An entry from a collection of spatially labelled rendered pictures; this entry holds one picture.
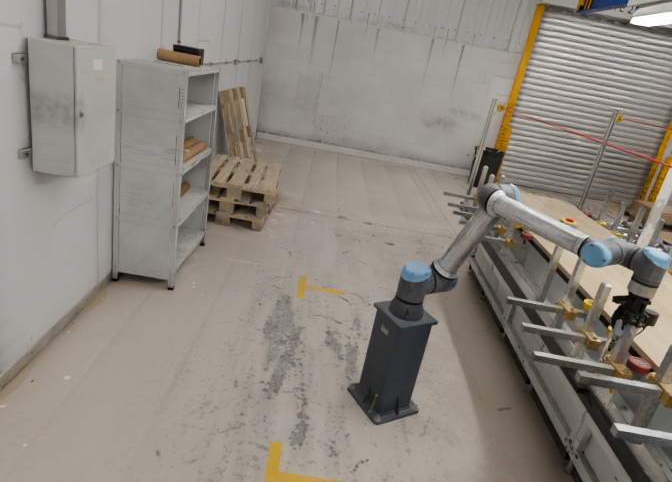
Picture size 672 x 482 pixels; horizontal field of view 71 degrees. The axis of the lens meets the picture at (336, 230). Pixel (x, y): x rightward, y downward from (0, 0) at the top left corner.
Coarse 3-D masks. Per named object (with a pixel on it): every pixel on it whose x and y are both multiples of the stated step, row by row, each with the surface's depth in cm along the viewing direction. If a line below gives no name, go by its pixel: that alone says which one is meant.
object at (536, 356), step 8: (536, 352) 189; (536, 360) 188; (544, 360) 188; (552, 360) 188; (560, 360) 187; (568, 360) 188; (576, 360) 189; (584, 360) 190; (576, 368) 188; (584, 368) 188; (592, 368) 188; (600, 368) 188; (608, 368) 188; (640, 376) 188
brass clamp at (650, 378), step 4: (652, 372) 169; (648, 376) 169; (652, 376) 167; (648, 380) 168; (652, 380) 166; (656, 380) 165; (656, 384) 164; (660, 384) 162; (664, 384) 163; (668, 384) 163; (664, 388) 160; (668, 388) 161; (664, 392) 160; (668, 392) 158; (664, 396) 160; (668, 396) 158; (660, 400) 161; (664, 400) 159; (668, 400) 158; (664, 404) 159; (668, 404) 158
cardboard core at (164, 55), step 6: (162, 54) 339; (168, 54) 339; (174, 54) 340; (180, 54) 340; (186, 54) 341; (162, 60) 343; (168, 60) 342; (174, 60) 341; (180, 60) 341; (186, 60) 341; (192, 60) 341; (198, 60) 341; (198, 66) 343
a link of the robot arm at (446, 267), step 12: (516, 192) 218; (480, 216) 226; (492, 216) 223; (468, 228) 232; (480, 228) 228; (456, 240) 240; (468, 240) 234; (480, 240) 234; (456, 252) 240; (468, 252) 238; (432, 264) 253; (444, 264) 247; (456, 264) 244; (444, 276) 247; (456, 276) 250; (444, 288) 253
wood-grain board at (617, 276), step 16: (544, 208) 412; (560, 208) 424; (592, 224) 389; (544, 240) 322; (576, 256) 302; (592, 272) 279; (608, 272) 284; (624, 272) 289; (592, 288) 254; (624, 288) 263; (608, 304) 238; (656, 304) 250; (608, 320) 226; (640, 336) 210; (656, 336) 213; (640, 352) 200; (656, 352) 199; (656, 368) 189
